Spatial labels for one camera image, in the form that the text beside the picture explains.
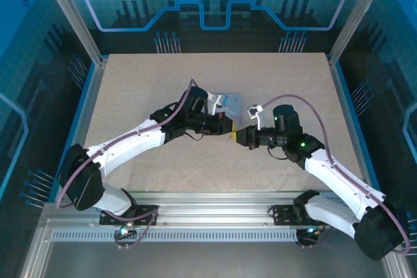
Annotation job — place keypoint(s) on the small lit circuit board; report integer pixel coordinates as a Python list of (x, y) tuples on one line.
[(123, 231), (311, 230)]

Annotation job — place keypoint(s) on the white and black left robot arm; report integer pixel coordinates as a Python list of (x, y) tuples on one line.
[(130, 141)]

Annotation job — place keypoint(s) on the aluminium side rail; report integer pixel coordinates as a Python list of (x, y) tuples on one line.
[(341, 95), (90, 95)]

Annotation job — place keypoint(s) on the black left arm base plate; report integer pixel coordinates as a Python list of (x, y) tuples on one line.
[(146, 214)]

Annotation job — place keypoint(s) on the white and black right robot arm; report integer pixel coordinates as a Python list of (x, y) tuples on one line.
[(342, 180)]

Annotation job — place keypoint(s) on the grey metal base panel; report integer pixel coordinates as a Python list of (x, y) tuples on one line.
[(208, 258)]

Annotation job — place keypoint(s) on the aluminium frame post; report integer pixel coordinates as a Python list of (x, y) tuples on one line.
[(71, 17), (358, 14)]

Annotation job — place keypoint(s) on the aluminium mounting rail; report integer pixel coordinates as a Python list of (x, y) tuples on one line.
[(215, 208)]

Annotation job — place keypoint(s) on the light blue printed tin box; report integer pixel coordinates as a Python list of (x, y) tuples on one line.
[(235, 105)]

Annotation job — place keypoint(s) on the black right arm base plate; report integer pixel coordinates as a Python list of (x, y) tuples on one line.
[(281, 216)]

